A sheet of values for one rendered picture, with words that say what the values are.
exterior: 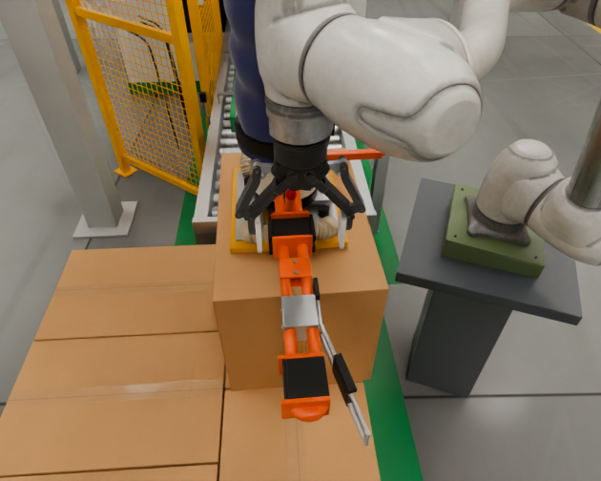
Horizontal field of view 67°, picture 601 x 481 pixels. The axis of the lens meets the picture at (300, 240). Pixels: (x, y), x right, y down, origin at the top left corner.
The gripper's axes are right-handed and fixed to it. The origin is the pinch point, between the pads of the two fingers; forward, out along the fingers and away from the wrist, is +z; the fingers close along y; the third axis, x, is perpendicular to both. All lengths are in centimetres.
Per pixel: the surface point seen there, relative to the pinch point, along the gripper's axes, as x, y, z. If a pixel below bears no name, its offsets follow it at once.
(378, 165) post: -132, -47, 77
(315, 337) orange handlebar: 10.4, -1.8, 12.9
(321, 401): 22.6, -1.7, 11.6
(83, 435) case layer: 0, 57, 67
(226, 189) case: -51, 18, 27
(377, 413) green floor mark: -27, -32, 121
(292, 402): 22.5, 2.7, 11.5
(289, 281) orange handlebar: -2.7, 1.9, 13.0
